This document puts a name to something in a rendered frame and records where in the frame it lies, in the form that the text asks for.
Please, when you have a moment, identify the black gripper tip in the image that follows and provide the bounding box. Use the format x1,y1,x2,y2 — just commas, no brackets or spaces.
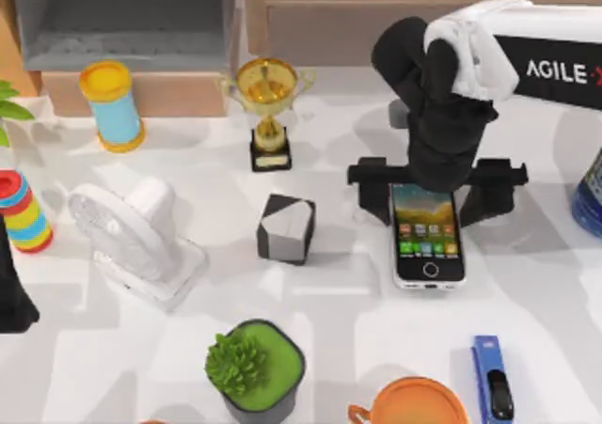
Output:
0,212,40,336

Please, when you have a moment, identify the yellow and blue cup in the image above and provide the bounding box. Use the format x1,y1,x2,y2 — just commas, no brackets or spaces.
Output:
78,60,147,154

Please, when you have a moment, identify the white desk fan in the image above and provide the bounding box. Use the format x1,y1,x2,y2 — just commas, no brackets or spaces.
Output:
67,177,210,313

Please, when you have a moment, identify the blue stapler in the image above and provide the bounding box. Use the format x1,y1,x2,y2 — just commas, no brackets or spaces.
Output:
470,334,515,424

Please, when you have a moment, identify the wooden shelf unit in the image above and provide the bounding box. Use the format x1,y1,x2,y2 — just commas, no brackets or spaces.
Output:
243,0,602,69

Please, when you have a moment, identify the gold trophy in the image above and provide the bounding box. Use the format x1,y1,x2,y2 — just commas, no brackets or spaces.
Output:
216,56,317,173

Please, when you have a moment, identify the green plant in dark pot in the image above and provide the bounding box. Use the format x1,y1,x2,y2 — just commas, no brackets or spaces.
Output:
204,319,308,424

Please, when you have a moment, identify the black and white cube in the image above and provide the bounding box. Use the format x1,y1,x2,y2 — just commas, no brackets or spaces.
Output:
256,193,317,267

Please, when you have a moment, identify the blue bottle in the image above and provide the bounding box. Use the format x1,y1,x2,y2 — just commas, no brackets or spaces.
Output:
571,148,602,238

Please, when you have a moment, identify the black and white smartphone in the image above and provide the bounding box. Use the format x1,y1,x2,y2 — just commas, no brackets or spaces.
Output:
388,181,467,294

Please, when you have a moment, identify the stack of coloured rings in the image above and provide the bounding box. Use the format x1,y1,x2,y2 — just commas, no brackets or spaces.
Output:
0,169,55,255

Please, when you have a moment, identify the pale grey rounded box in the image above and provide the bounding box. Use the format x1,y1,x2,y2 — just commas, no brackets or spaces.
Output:
388,100,411,129

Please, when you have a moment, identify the green leafy plant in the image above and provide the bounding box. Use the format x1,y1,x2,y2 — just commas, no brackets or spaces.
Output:
0,79,37,149

